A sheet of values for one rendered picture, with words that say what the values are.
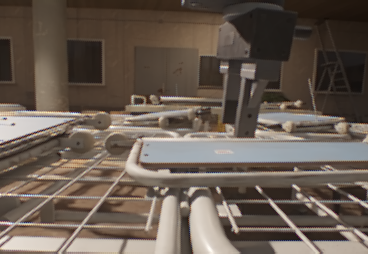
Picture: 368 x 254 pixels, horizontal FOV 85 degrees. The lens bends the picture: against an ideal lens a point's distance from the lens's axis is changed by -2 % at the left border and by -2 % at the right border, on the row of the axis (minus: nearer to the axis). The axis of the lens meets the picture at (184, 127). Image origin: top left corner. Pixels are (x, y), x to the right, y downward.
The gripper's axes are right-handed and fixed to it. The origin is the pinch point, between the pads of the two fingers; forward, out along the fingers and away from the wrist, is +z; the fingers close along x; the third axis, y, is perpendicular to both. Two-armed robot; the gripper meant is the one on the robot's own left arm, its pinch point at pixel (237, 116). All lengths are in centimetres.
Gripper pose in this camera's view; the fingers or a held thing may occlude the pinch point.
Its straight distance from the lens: 32.0
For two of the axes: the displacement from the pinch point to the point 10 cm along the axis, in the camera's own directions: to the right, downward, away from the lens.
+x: -1.3, -3.1, 9.4
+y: 9.9, 0.2, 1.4
